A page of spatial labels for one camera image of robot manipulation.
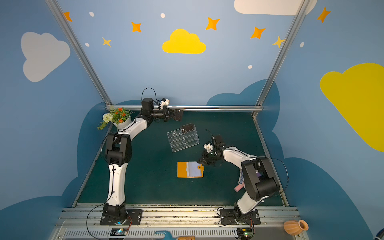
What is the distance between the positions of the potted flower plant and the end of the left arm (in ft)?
0.78

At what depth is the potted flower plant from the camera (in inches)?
39.4

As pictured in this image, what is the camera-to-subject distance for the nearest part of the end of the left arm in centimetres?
84
